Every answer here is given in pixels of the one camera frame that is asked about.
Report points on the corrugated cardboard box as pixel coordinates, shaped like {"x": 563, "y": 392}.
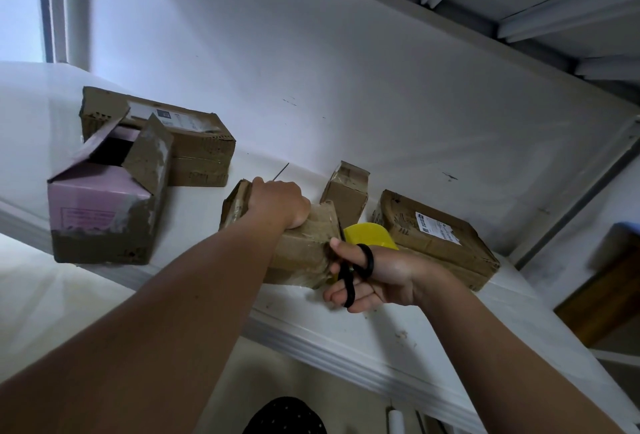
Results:
{"x": 300, "y": 254}

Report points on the pink carton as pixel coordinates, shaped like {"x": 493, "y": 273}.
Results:
{"x": 100, "y": 214}

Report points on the person's left forearm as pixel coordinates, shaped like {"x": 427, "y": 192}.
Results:
{"x": 130, "y": 349}

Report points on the person's left hand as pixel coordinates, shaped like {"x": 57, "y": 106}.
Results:
{"x": 280, "y": 204}

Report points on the long cardboard box white label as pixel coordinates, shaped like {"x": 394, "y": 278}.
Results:
{"x": 200, "y": 144}

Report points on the yellow tape roll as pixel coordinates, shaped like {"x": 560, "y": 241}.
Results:
{"x": 372, "y": 236}

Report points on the white tube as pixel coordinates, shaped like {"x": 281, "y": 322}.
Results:
{"x": 396, "y": 421}

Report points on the person's right forearm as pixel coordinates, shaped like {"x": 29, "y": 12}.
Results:
{"x": 510, "y": 369}

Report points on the person's black trousers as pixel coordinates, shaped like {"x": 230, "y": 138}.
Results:
{"x": 285, "y": 416}

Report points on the wooden stool blue top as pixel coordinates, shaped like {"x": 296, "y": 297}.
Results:
{"x": 610, "y": 289}

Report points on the small cardboard box red label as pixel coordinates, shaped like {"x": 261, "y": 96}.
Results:
{"x": 345, "y": 189}

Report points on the person's right hand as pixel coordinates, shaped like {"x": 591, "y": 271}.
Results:
{"x": 395, "y": 274}

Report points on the white metal shelf rack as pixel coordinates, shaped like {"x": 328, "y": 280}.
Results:
{"x": 40, "y": 109}

